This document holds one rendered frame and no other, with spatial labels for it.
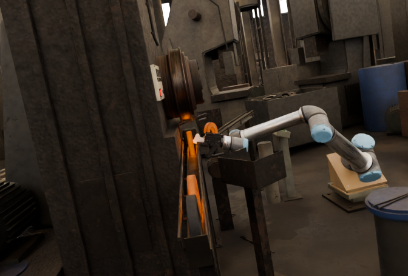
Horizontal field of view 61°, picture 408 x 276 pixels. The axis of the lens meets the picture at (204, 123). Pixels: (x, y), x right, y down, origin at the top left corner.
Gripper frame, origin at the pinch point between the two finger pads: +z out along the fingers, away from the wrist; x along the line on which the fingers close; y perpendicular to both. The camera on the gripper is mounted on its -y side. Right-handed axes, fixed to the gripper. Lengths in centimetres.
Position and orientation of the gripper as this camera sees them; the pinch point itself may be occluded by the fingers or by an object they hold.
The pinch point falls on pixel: (190, 141)
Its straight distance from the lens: 224.8
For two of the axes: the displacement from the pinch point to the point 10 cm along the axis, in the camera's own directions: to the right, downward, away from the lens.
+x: 0.3, 1.2, -9.9
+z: -9.9, -1.3, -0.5
